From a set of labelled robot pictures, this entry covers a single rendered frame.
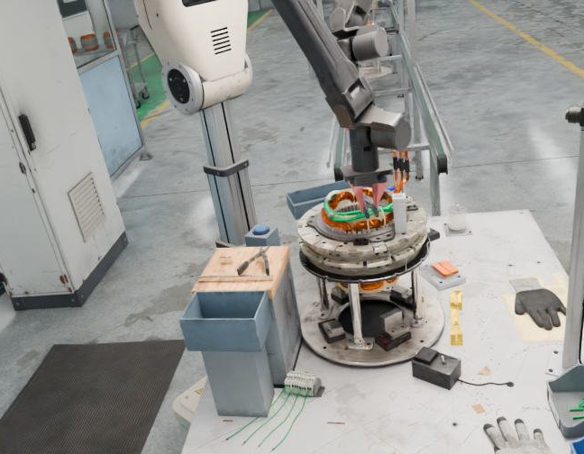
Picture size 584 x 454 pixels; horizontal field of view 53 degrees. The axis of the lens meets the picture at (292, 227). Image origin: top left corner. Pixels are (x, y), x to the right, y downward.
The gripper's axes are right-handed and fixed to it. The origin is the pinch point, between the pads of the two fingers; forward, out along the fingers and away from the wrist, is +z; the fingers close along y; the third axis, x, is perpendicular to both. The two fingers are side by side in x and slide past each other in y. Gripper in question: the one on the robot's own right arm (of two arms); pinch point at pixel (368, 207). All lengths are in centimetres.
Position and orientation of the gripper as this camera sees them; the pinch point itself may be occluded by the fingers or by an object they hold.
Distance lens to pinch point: 127.1
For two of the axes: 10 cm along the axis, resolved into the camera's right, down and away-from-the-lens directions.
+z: 1.2, 8.9, 4.3
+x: -1.1, -4.2, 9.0
